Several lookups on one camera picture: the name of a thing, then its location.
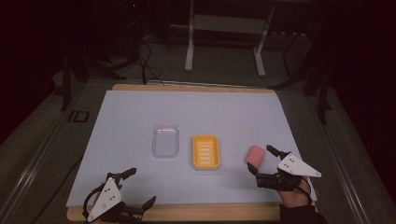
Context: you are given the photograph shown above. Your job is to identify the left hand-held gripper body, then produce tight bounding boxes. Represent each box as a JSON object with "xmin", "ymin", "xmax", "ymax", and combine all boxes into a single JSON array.
[{"xmin": 85, "ymin": 173, "xmax": 146, "ymax": 224}]

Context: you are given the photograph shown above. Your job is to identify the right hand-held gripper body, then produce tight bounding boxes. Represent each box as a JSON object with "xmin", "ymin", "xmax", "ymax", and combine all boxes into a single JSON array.
[{"xmin": 255, "ymin": 151, "xmax": 323, "ymax": 192}]

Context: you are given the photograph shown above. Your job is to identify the pink soap bar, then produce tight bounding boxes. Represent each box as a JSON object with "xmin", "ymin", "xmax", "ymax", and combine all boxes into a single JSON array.
[{"xmin": 245, "ymin": 145, "xmax": 267, "ymax": 169}]

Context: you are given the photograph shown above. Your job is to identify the person's right hand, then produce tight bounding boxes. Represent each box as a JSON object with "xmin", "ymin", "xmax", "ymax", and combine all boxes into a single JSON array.
[{"xmin": 277, "ymin": 175, "xmax": 313, "ymax": 209}]

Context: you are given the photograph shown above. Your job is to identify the clear plastic box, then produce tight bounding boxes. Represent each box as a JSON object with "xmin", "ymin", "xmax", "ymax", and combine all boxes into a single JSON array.
[{"xmin": 150, "ymin": 124, "xmax": 181, "ymax": 159}]

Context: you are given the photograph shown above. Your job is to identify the yellow soap dish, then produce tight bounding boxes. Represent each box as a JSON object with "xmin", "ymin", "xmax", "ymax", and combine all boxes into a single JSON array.
[{"xmin": 191, "ymin": 133, "xmax": 222, "ymax": 171}]

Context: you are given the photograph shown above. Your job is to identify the black stand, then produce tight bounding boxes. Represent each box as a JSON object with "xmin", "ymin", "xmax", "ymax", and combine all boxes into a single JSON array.
[
  {"xmin": 269, "ymin": 62, "xmax": 334, "ymax": 126},
  {"xmin": 54, "ymin": 52, "xmax": 125, "ymax": 112}
]

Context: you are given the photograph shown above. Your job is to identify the white table mat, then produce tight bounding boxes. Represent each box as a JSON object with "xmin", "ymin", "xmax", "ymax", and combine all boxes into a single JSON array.
[{"xmin": 65, "ymin": 90, "xmax": 318, "ymax": 207}]

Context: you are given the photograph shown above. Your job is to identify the dark flat panel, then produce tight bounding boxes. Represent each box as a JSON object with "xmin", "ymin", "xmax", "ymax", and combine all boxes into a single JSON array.
[{"xmin": 282, "ymin": 35, "xmax": 314, "ymax": 77}]

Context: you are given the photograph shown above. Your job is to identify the white metal stand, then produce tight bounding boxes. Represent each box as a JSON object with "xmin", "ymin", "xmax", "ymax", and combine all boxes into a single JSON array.
[{"xmin": 184, "ymin": 0, "xmax": 276, "ymax": 78}]

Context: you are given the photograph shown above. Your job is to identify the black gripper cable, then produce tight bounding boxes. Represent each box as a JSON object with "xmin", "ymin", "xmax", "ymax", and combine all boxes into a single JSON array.
[
  {"xmin": 295, "ymin": 175, "xmax": 314, "ymax": 206},
  {"xmin": 81, "ymin": 182, "xmax": 107, "ymax": 220}
]

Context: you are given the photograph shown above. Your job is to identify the metal floor rail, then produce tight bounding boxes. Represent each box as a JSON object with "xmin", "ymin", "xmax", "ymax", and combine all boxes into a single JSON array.
[
  {"xmin": 0, "ymin": 118, "xmax": 68, "ymax": 218},
  {"xmin": 314, "ymin": 102, "xmax": 375, "ymax": 224}
]

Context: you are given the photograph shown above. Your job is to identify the black floor cables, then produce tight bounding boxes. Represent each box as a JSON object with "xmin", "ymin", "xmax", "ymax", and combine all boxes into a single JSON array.
[{"xmin": 136, "ymin": 40, "xmax": 166, "ymax": 86}]

